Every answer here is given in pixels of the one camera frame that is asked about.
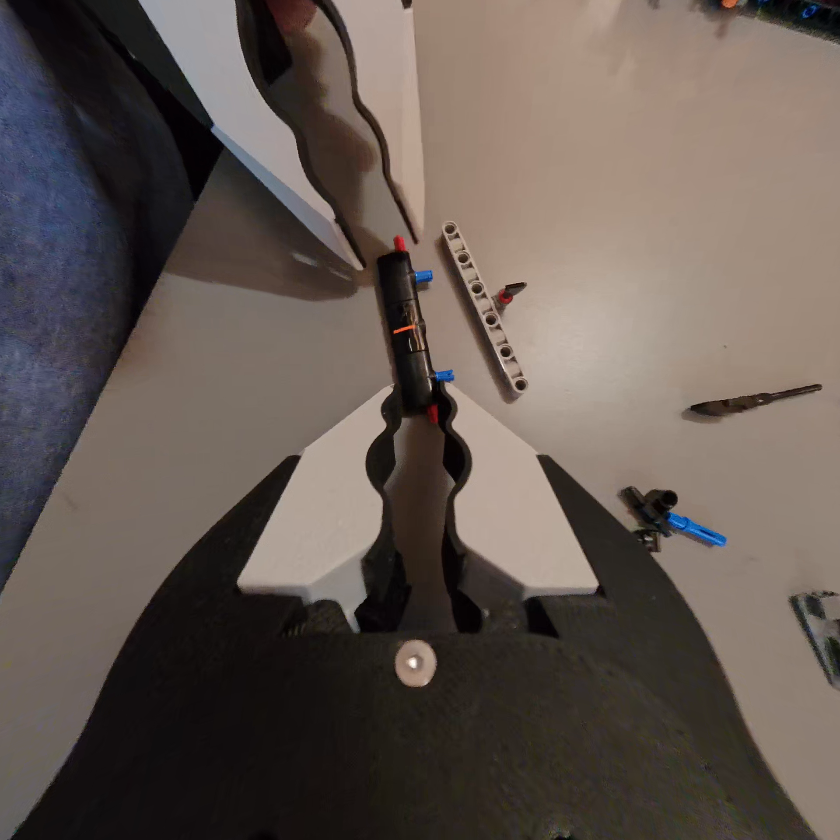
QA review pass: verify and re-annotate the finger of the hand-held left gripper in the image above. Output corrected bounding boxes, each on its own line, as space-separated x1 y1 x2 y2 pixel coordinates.
140 0 367 271
318 0 427 245

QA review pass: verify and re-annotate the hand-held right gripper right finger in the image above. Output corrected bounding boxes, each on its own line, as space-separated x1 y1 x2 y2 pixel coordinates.
434 384 601 632

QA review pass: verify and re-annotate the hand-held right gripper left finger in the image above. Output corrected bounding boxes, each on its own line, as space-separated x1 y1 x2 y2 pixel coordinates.
236 384 403 632

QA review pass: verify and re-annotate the black lego cylinder assembly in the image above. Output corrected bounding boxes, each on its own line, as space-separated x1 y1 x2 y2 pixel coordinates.
377 235 457 422

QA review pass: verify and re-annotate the long grey lego beam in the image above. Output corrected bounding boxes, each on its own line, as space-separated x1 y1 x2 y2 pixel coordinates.
441 221 530 403

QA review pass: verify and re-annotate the black lego cross connector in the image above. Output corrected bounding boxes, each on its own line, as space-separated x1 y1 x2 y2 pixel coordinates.
620 486 678 534

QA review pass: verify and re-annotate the blue lego axle pin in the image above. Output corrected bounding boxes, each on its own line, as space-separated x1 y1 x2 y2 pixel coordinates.
663 511 728 549

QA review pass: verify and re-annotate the black curved lego blade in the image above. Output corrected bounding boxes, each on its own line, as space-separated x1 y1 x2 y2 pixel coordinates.
689 384 823 420

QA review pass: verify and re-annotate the person's left hand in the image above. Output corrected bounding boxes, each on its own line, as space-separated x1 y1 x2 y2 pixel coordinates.
269 0 317 32

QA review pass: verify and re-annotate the person's blue-clothed body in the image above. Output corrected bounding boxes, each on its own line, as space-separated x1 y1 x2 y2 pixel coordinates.
0 0 198 592

